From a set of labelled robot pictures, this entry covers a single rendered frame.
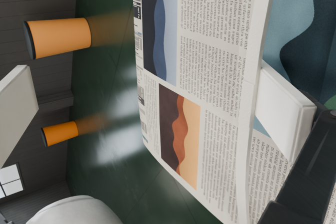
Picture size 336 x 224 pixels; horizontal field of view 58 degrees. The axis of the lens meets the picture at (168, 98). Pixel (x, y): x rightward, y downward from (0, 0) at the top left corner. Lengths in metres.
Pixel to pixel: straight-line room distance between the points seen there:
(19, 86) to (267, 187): 0.17
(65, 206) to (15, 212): 9.63
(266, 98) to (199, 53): 0.09
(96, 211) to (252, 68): 0.36
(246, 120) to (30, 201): 10.00
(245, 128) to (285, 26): 0.06
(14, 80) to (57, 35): 3.72
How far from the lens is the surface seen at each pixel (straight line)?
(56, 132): 6.17
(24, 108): 0.18
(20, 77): 0.18
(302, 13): 0.18
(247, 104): 0.18
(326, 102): 0.18
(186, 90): 0.27
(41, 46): 3.87
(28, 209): 10.09
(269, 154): 0.22
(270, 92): 0.16
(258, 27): 0.17
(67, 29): 3.94
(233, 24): 0.21
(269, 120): 0.16
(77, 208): 0.47
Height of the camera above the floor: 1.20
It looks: 29 degrees down
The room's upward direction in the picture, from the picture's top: 106 degrees counter-clockwise
